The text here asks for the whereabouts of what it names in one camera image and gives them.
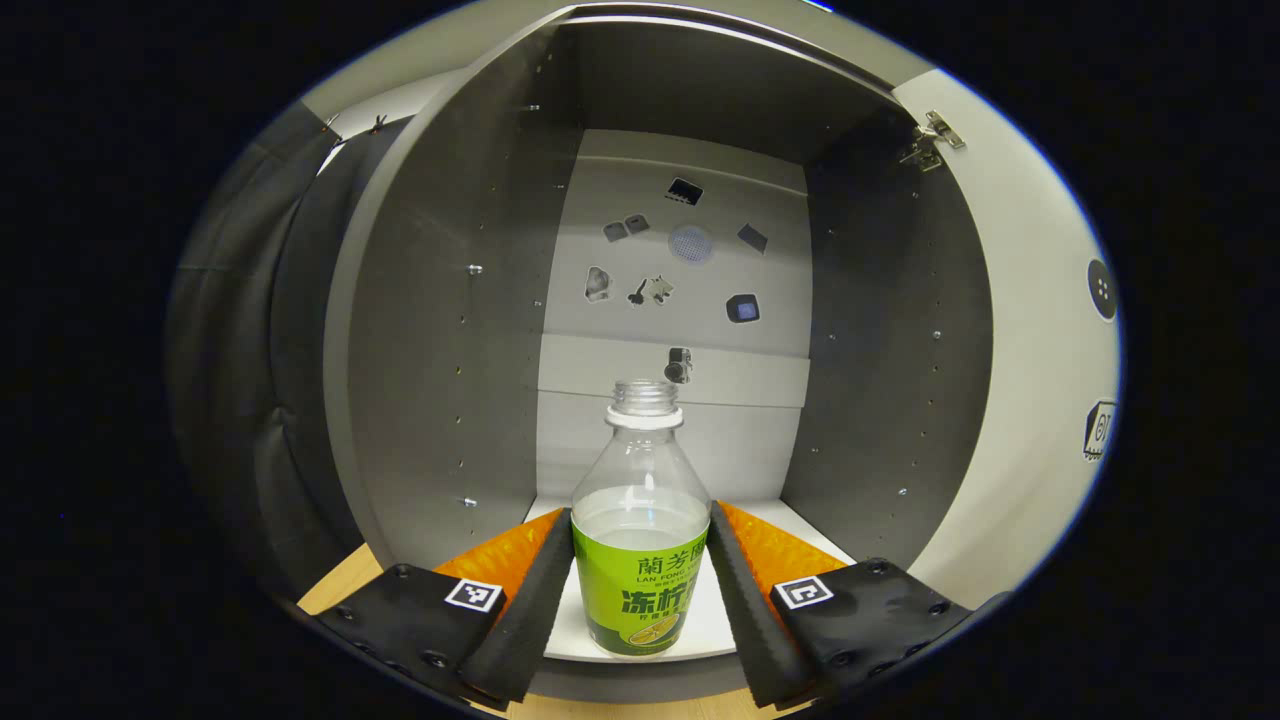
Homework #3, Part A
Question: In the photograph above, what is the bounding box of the grey cabinet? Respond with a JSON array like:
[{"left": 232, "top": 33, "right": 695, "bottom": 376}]
[{"left": 322, "top": 0, "right": 996, "bottom": 706}]

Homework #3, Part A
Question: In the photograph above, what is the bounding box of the black backdrop cloth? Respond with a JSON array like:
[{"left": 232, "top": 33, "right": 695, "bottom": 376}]
[{"left": 165, "top": 100, "right": 406, "bottom": 601}]

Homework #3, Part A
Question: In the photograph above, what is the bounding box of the clear bottle with green label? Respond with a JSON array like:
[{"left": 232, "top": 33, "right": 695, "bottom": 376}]
[{"left": 571, "top": 379, "right": 714, "bottom": 660}]

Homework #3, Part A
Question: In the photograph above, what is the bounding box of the white cabinet door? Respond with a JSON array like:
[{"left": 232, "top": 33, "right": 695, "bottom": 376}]
[{"left": 890, "top": 68, "right": 1123, "bottom": 613}]

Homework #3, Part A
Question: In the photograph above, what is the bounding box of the metal door hinge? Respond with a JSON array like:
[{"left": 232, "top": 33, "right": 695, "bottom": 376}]
[{"left": 898, "top": 109, "right": 967, "bottom": 173}]

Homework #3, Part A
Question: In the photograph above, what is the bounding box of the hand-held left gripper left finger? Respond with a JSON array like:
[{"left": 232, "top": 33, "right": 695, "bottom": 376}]
[{"left": 313, "top": 506, "right": 577, "bottom": 709}]

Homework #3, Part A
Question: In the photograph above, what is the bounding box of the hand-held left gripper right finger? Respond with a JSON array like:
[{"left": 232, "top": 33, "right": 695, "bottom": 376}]
[{"left": 707, "top": 500, "right": 1011, "bottom": 709}]

